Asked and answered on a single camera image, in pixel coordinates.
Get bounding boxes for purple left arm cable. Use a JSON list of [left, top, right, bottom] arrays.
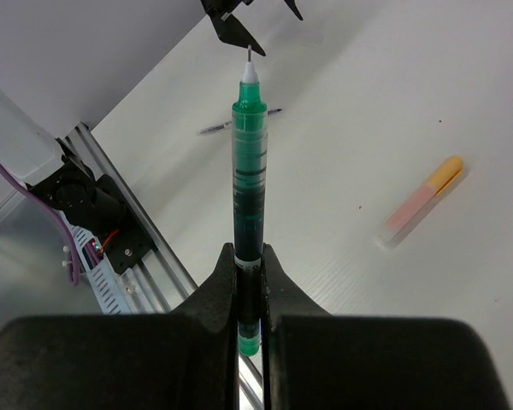
[[0, 147, 102, 285]]

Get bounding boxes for green gel pen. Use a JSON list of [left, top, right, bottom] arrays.
[[232, 48, 268, 357]]

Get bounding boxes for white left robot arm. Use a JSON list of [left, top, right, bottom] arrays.
[[0, 1, 236, 206]]

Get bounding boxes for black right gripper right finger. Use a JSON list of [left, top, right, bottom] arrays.
[[262, 246, 510, 409]]

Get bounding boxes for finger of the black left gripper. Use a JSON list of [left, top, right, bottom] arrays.
[[200, 0, 266, 56], [284, 0, 304, 21]]

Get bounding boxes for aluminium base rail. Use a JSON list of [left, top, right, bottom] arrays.
[[64, 122, 264, 409]]

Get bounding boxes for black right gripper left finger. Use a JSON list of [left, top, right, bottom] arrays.
[[0, 244, 239, 409]]

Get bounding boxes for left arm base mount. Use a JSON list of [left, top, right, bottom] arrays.
[[29, 140, 153, 275]]

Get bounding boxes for orange marker pen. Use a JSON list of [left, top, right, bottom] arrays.
[[377, 183, 439, 245]]

